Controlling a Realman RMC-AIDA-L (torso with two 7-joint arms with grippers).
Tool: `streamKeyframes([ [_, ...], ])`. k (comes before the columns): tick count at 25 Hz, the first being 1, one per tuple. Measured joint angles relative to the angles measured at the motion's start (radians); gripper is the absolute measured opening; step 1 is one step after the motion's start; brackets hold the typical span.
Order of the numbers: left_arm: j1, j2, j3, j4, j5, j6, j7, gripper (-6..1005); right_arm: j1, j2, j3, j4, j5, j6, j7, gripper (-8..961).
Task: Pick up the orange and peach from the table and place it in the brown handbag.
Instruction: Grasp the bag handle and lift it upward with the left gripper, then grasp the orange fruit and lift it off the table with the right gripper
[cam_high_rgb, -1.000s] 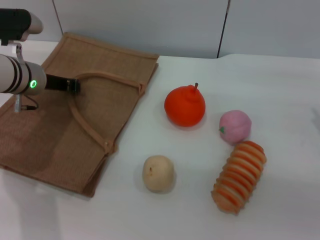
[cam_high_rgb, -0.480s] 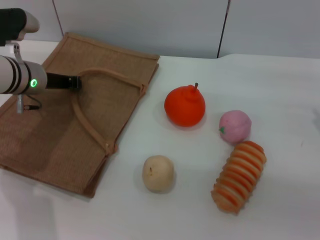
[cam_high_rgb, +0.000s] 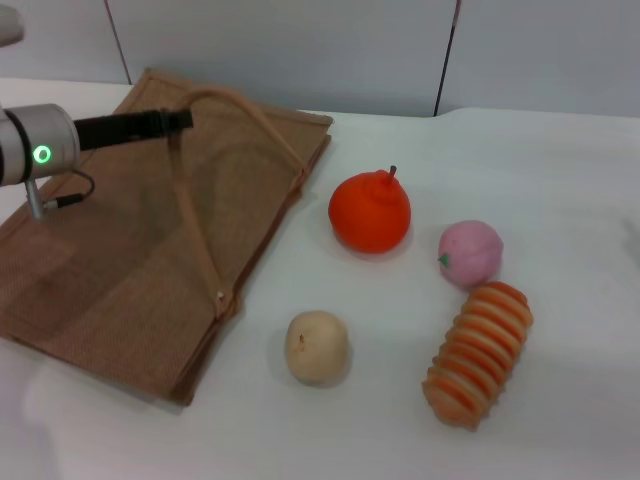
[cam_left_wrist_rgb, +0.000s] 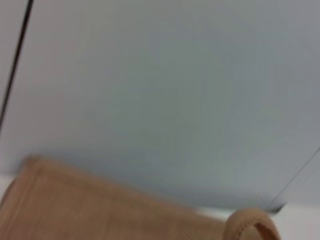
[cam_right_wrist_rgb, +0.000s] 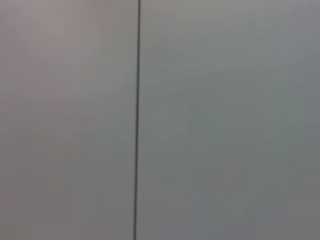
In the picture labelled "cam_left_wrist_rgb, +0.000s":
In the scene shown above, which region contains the brown jute handbag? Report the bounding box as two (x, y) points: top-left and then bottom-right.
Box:
(0, 154), (284, 240)

